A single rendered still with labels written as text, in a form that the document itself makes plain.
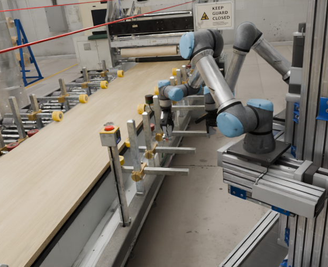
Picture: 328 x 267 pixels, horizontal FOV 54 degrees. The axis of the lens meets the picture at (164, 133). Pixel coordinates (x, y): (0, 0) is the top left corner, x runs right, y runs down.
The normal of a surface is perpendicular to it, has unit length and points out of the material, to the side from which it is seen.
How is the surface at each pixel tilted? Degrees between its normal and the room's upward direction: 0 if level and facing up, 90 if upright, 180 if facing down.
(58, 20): 90
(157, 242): 0
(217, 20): 90
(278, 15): 90
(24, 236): 0
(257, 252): 0
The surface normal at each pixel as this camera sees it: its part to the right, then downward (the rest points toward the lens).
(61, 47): -0.22, 0.40
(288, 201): -0.67, 0.35
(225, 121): -0.80, 0.39
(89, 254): -0.09, -0.91
